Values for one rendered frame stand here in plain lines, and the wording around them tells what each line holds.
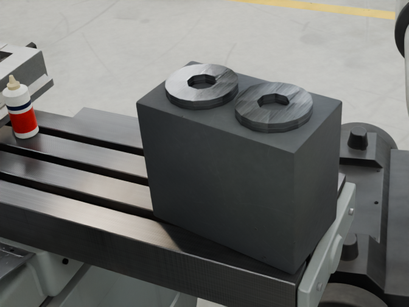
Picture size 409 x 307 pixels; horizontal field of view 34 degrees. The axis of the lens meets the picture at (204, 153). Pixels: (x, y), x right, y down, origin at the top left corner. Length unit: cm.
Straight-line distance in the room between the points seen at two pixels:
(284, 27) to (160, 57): 67
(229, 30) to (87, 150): 247
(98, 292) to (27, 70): 42
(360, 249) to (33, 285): 60
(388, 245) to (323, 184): 58
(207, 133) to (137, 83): 233
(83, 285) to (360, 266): 50
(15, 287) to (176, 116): 41
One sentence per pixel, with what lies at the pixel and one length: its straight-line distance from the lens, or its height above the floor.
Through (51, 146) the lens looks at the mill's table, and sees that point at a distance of 110.
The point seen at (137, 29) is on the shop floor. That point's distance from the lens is 359.
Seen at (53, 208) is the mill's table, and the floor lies 91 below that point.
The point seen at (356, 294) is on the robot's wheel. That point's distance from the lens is 124.
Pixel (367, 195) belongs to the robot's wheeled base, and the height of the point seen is 59.
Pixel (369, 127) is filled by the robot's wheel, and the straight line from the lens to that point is 164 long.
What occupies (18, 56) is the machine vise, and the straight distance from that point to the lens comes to 125.
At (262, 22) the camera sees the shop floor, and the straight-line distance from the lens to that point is 355.
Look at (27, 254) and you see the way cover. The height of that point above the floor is 84.
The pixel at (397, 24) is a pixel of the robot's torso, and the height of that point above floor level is 103.
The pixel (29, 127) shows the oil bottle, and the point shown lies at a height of 93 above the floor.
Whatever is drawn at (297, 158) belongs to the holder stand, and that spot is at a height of 109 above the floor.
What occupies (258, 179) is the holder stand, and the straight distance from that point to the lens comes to 75.
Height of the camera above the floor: 152
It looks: 36 degrees down
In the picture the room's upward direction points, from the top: 5 degrees counter-clockwise
